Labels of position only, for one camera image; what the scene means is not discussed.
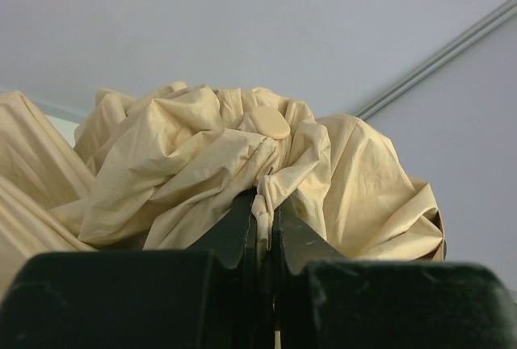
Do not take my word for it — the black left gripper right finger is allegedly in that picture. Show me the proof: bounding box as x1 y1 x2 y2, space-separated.
272 200 516 348

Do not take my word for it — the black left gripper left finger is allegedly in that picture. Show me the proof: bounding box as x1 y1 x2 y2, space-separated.
1 191 256 348

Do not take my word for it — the beige and black folding umbrella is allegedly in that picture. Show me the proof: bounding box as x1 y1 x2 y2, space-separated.
1 82 445 287

